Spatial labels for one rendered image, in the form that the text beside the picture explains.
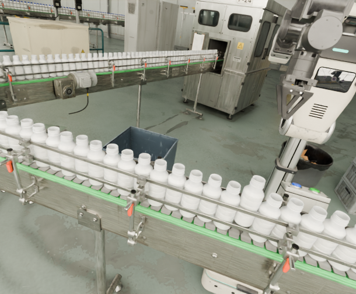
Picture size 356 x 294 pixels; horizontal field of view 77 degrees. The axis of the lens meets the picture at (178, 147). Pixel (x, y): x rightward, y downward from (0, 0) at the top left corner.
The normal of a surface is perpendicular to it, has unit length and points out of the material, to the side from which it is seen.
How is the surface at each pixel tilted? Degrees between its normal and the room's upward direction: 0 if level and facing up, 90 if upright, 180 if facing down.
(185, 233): 90
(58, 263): 0
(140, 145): 90
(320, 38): 81
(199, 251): 90
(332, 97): 90
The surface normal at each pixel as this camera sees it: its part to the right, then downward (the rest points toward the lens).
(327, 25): -0.29, 0.29
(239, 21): -0.58, 0.34
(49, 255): 0.14, -0.86
